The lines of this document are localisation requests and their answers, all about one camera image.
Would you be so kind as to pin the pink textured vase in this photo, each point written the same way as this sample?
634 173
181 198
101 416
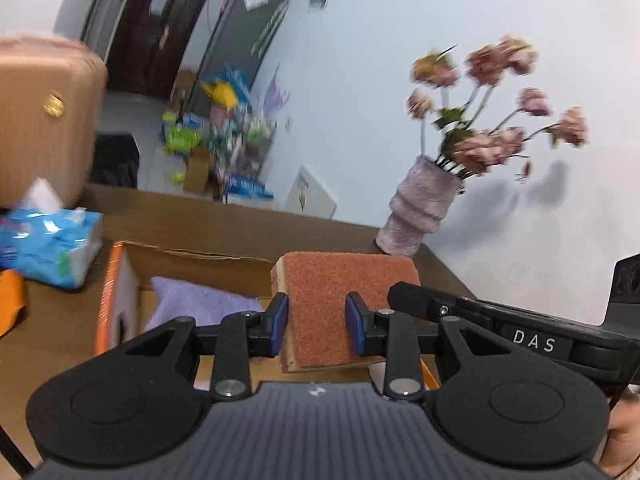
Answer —
417 208

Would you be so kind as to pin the orange cardboard box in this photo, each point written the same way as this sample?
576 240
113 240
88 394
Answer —
128 301

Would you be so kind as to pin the person's right hand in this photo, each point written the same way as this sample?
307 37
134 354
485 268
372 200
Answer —
620 458

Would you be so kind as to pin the pink suitcase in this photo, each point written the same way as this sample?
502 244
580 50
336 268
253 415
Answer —
52 90

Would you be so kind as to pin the black bag on floor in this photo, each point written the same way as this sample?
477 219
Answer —
116 160

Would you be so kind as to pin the small cardboard box on floor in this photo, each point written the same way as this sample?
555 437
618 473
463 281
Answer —
198 165

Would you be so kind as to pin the dried pink flowers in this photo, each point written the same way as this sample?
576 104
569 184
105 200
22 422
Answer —
451 98

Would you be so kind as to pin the orange scouring sponge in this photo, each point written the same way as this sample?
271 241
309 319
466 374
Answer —
317 284

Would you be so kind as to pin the grey refrigerator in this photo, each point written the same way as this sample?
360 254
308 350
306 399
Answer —
240 40

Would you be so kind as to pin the white board against wall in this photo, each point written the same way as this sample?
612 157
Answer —
309 197

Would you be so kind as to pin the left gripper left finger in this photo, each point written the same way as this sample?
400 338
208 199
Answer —
265 330

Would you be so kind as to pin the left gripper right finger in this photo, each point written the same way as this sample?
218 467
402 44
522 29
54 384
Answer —
367 330

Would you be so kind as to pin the purple knitted cloth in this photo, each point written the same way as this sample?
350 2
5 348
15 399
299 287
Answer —
208 306

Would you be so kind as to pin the blue tissue pack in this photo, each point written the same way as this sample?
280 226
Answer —
47 243

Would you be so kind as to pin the dark brown door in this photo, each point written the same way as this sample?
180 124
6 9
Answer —
149 44

